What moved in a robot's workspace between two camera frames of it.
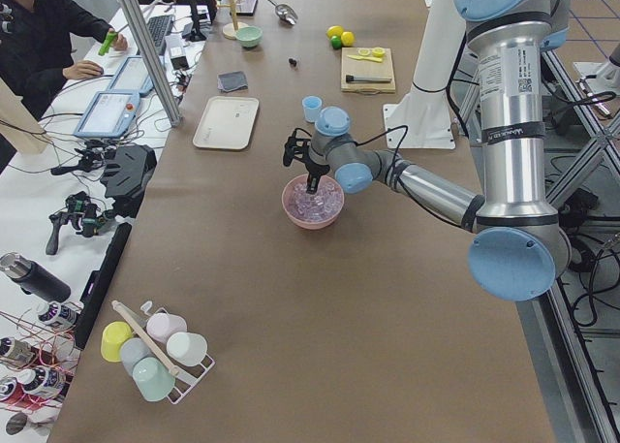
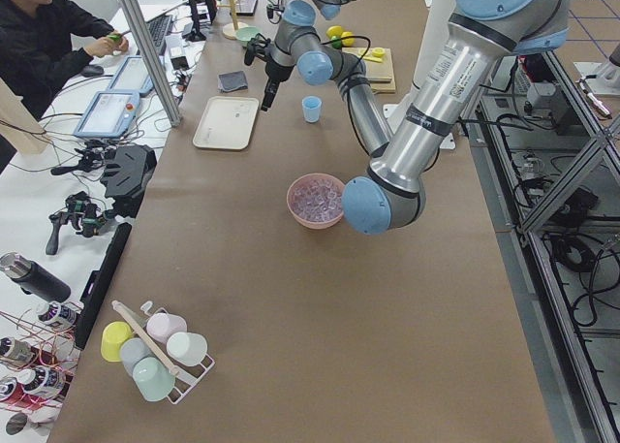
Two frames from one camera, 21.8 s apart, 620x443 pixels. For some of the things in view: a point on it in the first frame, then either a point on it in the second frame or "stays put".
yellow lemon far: (334, 30) stays put
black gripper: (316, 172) to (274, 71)
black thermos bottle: (32, 278) stays put
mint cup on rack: (152, 378) stays put
